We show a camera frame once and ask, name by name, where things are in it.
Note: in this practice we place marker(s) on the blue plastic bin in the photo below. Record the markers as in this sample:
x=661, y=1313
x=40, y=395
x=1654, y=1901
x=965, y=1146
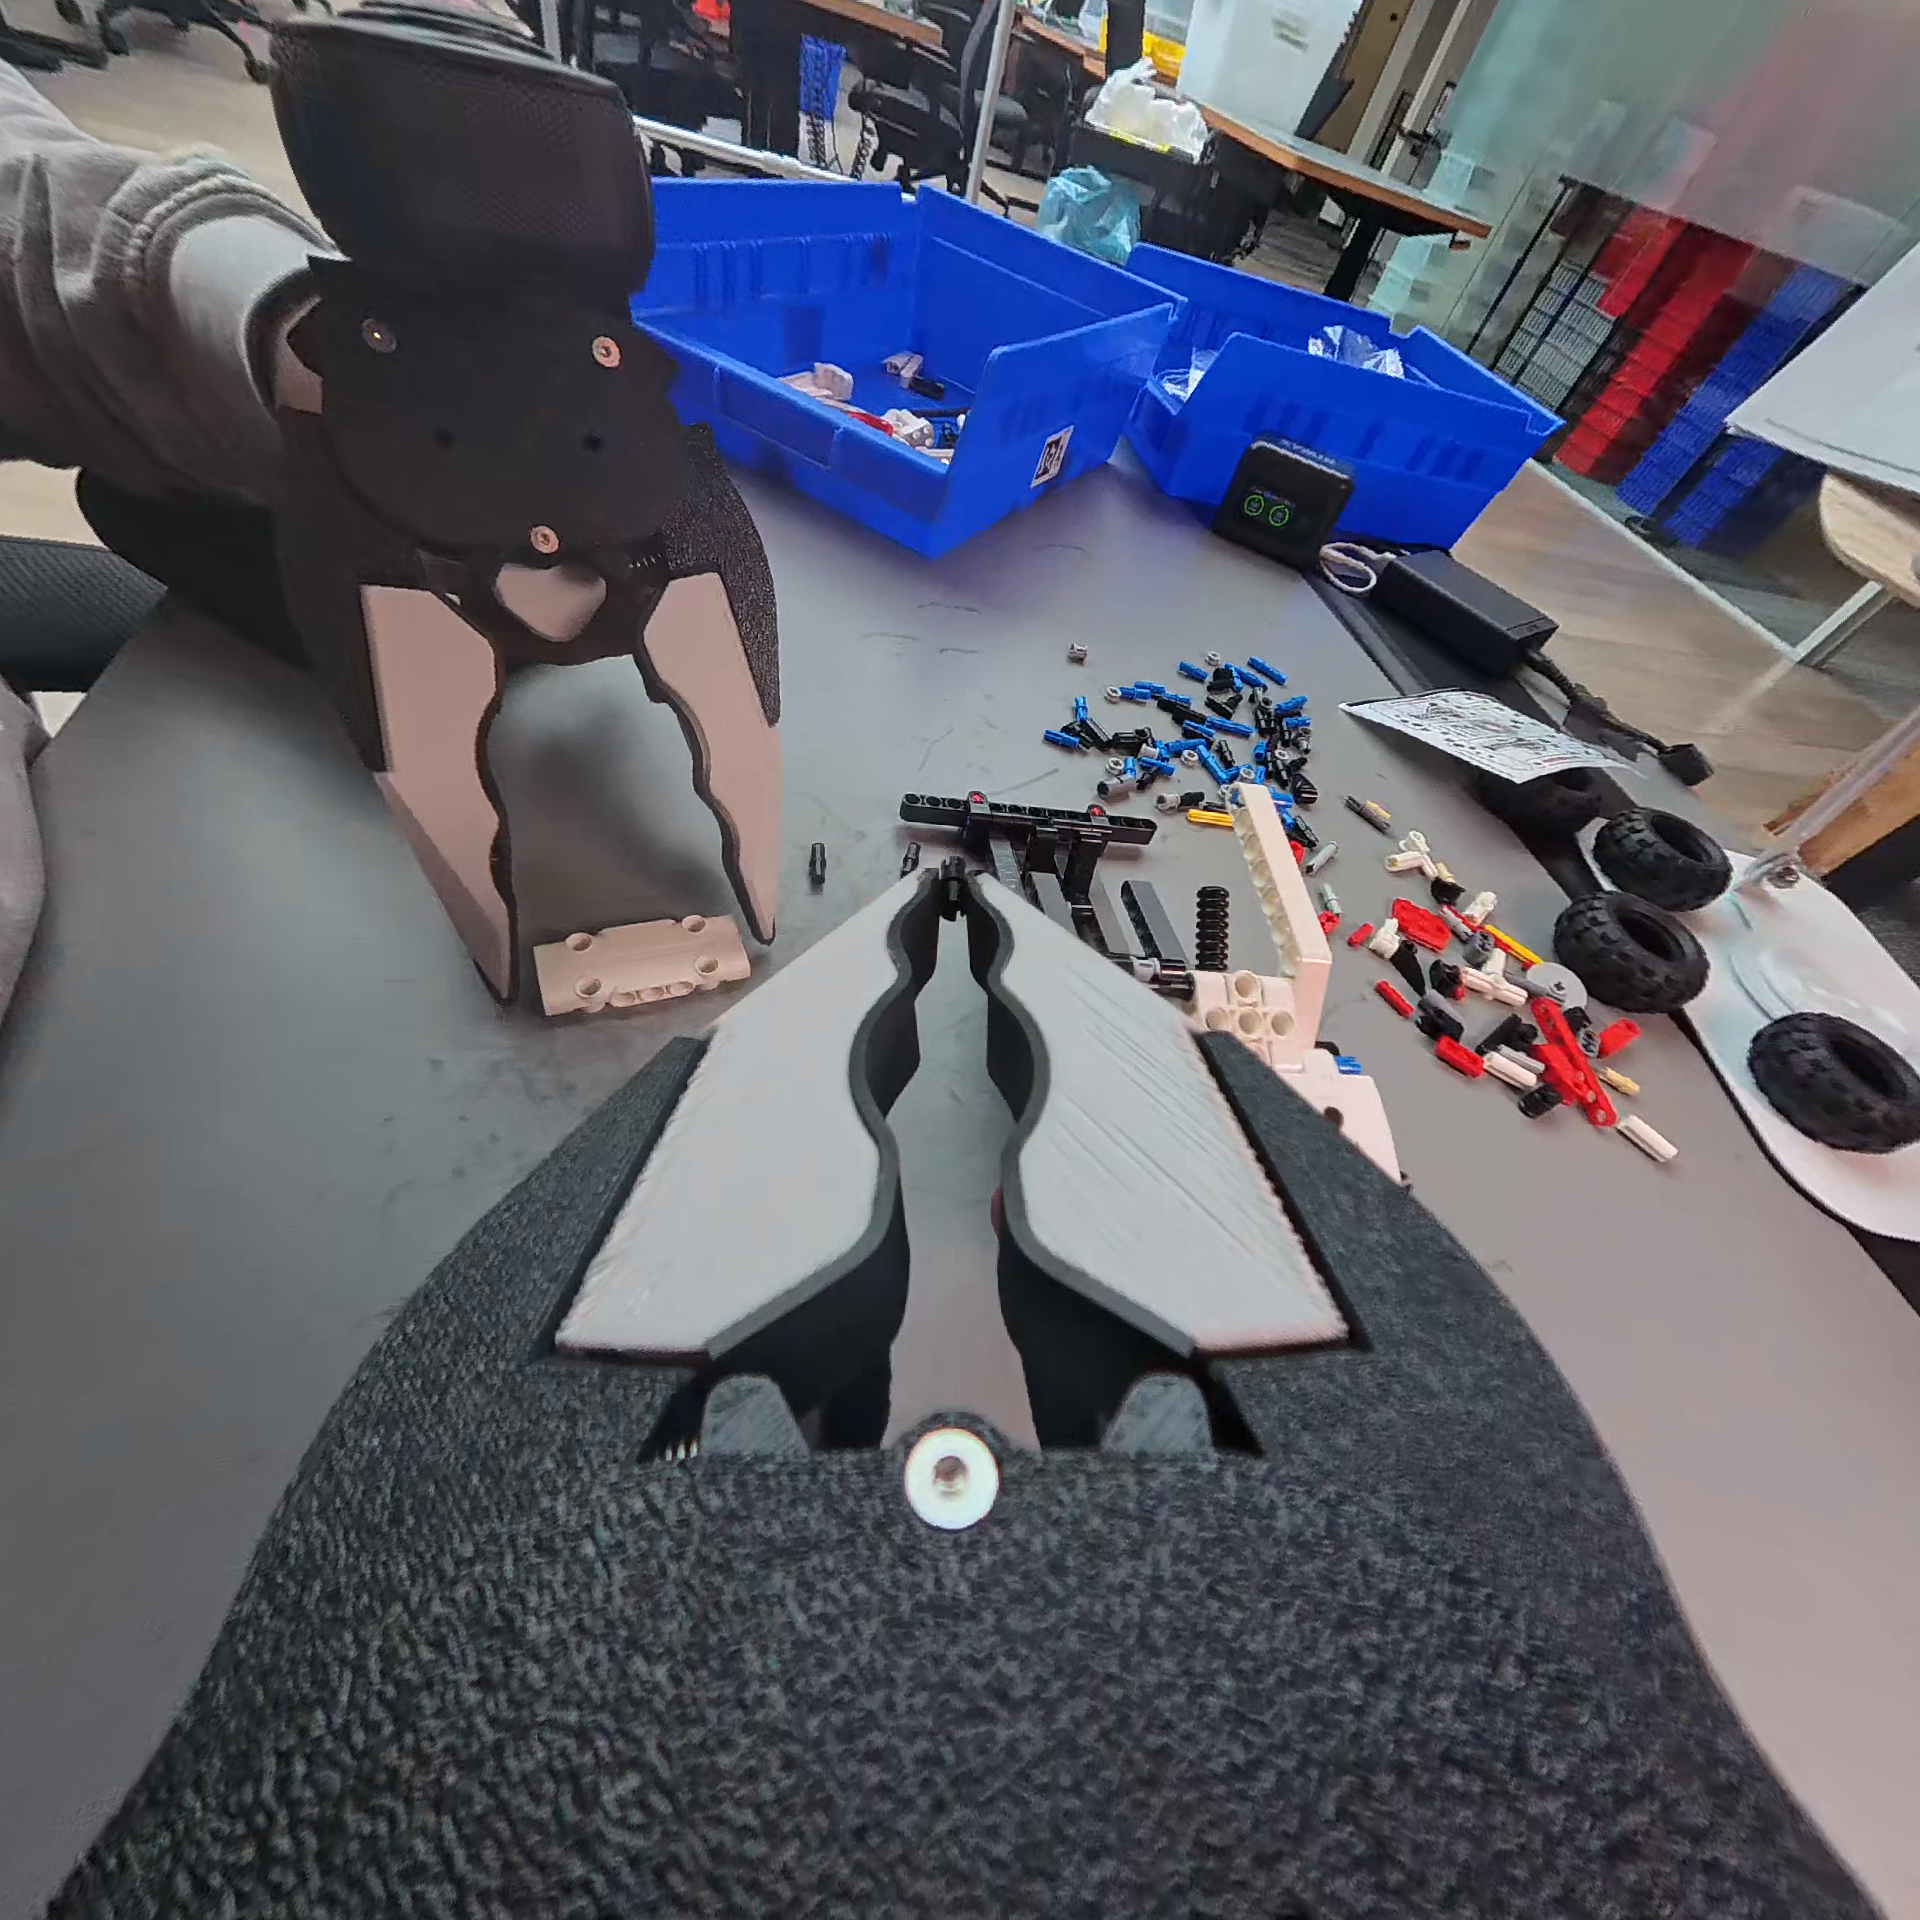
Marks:
x=1425, y=450
x=1049, y=406

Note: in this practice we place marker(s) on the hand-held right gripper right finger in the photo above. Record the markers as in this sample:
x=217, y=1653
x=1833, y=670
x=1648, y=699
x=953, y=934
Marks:
x=1154, y=1155

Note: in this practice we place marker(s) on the person's left forearm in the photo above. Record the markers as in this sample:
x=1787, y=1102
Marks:
x=136, y=301

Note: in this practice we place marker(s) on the teal plastic bag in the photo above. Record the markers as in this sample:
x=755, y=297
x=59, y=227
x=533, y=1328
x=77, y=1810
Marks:
x=1090, y=218

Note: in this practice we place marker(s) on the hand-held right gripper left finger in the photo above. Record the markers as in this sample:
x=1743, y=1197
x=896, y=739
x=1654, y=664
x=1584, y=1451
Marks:
x=750, y=1171

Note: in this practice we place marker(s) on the black tan pin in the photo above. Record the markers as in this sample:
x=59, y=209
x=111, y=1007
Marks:
x=1365, y=811

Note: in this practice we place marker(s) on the printed sticker sheet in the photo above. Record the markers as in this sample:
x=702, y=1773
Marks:
x=1485, y=735

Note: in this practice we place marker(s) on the pile of blue black pins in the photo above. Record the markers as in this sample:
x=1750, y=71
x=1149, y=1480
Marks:
x=1185, y=735

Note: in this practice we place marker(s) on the black rubber toy tyre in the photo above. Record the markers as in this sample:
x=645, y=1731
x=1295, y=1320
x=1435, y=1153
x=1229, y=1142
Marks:
x=1553, y=802
x=1703, y=878
x=1792, y=1109
x=1590, y=975

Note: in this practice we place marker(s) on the rack of red blue bins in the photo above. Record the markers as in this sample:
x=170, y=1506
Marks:
x=1695, y=376

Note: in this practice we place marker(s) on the pile of red white pieces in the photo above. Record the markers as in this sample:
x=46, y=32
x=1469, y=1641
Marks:
x=1569, y=1049

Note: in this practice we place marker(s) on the white book stand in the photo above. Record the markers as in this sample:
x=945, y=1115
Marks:
x=1770, y=975

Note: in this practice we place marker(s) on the black device with green lights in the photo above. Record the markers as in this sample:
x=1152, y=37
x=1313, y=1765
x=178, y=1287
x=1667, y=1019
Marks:
x=1282, y=503

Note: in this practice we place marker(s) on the clear plastic bag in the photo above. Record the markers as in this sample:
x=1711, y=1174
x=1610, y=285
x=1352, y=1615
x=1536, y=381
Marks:
x=1349, y=347

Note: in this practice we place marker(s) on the white toy parts heap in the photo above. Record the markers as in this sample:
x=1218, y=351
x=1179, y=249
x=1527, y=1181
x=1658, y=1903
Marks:
x=902, y=411

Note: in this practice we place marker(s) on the partly built toy truck chassis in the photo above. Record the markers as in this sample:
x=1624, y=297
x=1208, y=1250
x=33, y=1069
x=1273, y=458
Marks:
x=1279, y=901

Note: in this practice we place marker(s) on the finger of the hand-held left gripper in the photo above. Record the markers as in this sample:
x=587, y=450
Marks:
x=427, y=720
x=727, y=705

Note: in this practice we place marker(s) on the white beam brick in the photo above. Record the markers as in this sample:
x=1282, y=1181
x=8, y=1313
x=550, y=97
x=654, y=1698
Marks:
x=645, y=973

